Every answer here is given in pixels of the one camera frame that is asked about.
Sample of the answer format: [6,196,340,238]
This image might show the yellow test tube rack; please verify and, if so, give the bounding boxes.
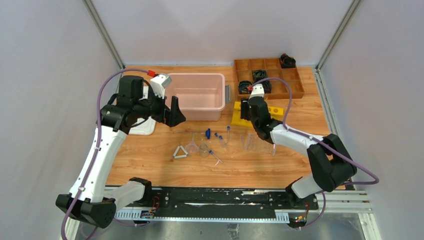
[231,101,285,129]

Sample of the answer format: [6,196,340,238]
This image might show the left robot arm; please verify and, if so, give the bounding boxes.
[55,73,186,229]

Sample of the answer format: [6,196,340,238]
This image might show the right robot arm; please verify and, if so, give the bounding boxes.
[240,96,358,209]

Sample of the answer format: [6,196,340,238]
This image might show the white bin lid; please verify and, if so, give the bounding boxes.
[129,85,157,136]

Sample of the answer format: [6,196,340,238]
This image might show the blue capped tube long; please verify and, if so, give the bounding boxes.
[226,126,231,144]

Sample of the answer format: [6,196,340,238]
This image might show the clear plastic well plate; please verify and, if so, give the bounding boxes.
[239,133,276,156]

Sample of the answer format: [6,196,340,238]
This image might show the wooden compartment tray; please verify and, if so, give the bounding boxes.
[233,58,305,100]

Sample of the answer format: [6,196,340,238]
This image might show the pink plastic bin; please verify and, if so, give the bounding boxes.
[165,73,229,121]

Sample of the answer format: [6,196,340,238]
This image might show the clear plastic funnel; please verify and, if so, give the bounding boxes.
[185,132,199,154]

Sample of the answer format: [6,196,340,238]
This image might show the white clay triangle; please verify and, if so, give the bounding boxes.
[172,145,189,159]

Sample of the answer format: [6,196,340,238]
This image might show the small glass beaker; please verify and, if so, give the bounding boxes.
[199,143,210,158]

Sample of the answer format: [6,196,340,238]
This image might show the blue capped tube front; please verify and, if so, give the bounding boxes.
[209,150,223,166]

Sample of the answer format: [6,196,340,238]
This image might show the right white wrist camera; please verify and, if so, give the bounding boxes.
[249,83,265,99]

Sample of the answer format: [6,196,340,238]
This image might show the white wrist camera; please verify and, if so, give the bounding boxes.
[249,83,265,99]
[150,73,172,99]

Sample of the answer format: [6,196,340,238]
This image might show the black cable coil left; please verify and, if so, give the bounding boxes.
[238,80,253,96]

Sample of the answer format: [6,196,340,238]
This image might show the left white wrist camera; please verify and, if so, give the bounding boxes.
[150,73,172,99]

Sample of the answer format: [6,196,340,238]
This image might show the black cable coil middle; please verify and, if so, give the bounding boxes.
[252,69,269,83]

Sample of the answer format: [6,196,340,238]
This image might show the black cable coil corner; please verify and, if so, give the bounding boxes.
[279,53,296,69]

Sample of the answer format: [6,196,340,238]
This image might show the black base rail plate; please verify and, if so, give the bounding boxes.
[115,186,319,224]

